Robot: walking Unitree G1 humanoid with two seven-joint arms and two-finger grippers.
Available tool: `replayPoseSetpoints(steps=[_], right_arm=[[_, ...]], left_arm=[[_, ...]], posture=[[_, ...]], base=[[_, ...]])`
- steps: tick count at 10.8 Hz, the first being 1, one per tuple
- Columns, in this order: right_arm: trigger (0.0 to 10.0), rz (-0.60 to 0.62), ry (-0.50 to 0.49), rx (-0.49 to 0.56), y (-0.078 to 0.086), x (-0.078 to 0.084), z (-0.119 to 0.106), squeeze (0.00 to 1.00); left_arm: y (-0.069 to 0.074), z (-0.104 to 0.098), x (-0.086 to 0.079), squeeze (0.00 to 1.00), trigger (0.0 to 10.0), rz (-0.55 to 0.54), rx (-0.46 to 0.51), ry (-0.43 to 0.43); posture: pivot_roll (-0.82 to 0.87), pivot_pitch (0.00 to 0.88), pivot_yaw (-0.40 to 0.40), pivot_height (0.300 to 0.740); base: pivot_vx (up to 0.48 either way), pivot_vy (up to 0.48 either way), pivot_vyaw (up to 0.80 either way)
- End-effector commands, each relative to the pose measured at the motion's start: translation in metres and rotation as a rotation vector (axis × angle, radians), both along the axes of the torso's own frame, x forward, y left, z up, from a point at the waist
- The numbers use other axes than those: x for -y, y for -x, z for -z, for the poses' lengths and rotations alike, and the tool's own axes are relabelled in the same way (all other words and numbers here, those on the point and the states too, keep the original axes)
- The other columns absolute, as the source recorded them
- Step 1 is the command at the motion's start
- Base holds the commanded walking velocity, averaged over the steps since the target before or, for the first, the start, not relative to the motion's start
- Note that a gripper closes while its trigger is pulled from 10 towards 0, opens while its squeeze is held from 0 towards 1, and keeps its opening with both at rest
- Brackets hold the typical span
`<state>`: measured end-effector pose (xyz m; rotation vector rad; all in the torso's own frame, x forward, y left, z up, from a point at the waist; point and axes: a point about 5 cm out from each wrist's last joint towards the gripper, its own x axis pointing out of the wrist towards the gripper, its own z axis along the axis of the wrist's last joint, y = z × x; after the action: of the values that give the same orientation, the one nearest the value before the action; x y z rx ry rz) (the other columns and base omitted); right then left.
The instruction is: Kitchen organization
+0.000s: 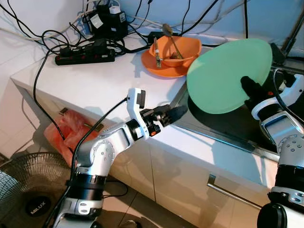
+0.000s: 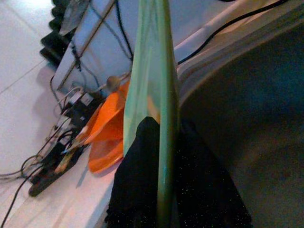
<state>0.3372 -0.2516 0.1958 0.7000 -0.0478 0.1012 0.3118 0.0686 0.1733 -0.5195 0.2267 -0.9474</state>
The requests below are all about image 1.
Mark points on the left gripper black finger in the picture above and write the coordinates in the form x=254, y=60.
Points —
x=176, y=117
x=167, y=110

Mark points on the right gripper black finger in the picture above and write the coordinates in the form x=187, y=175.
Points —
x=250, y=89

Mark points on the light green plate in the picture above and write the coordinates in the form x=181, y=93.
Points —
x=223, y=76

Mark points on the metal spoon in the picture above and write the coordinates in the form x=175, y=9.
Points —
x=167, y=29

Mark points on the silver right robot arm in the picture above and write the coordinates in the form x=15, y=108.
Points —
x=287, y=152

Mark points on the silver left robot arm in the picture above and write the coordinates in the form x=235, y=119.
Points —
x=104, y=152

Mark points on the white kitchen base cabinet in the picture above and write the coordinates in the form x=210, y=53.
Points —
x=180, y=175

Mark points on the orange plastic plate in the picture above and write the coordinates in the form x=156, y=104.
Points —
x=161, y=71

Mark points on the stainless steel sink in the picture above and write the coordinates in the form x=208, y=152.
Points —
x=228, y=128

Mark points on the steel faucet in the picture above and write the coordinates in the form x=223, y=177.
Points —
x=287, y=47

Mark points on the orange plastic bowl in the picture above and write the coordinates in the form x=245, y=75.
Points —
x=187, y=47

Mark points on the red plastic bag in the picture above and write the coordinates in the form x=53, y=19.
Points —
x=61, y=140

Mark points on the black power strip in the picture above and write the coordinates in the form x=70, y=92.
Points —
x=85, y=54

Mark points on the black power adapter block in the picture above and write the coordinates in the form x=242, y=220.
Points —
x=107, y=23

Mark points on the black floor fan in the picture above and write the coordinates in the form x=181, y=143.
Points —
x=28, y=190

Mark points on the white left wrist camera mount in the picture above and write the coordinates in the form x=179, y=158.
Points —
x=134, y=109

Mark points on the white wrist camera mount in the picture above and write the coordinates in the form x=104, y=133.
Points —
x=134, y=109
x=292, y=90

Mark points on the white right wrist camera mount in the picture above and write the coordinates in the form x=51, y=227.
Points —
x=292, y=90

